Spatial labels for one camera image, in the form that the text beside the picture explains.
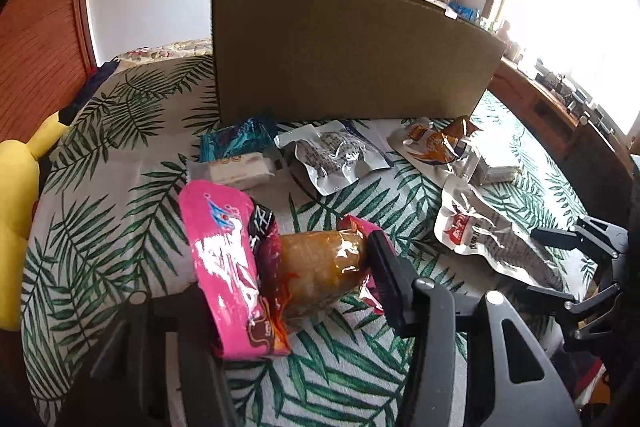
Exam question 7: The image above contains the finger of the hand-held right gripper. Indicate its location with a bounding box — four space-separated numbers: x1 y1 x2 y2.
530 214 628 259
525 282 623 340

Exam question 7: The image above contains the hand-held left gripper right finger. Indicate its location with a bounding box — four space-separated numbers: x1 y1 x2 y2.
367 229 583 427

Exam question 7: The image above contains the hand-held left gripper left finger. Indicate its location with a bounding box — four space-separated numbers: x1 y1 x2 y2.
55 286 237 427

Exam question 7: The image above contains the pink snack packet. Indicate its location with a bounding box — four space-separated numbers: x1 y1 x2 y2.
178 179 396 360

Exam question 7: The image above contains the blue foil snack packet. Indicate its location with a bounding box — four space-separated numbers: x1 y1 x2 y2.
200 109 278 162

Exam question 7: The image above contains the brown cardboard box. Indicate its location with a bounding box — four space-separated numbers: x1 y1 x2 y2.
210 0 507 128

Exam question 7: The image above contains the white red snack packet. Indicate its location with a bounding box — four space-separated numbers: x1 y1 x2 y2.
434 174 576 293

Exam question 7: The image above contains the silver grey snack packet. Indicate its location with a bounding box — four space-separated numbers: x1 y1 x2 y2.
275 119 396 195

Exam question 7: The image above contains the clear silver small packet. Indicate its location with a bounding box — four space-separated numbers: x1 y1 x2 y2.
465 147 523 185

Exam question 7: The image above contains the orange white snack packet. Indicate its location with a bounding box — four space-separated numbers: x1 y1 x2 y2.
387 114 483 172

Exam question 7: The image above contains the wooden cabinet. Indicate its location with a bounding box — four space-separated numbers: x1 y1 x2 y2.
487 57 636 228

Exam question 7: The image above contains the leaf print blanket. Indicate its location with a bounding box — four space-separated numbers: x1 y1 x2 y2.
22 52 601 427

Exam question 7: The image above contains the small white snack packet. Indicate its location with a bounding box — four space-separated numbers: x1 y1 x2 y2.
187 152 283 188

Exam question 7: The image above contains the yellow plush toy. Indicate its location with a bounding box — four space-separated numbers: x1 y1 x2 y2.
0 107 77 333

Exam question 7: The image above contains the blue box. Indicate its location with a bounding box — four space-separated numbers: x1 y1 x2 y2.
447 2 481 20

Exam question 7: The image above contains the floral leaf-print bed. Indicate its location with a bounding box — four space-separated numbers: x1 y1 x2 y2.
112 38 213 64

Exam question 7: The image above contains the wooden wardrobe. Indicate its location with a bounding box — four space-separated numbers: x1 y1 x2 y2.
0 0 101 142

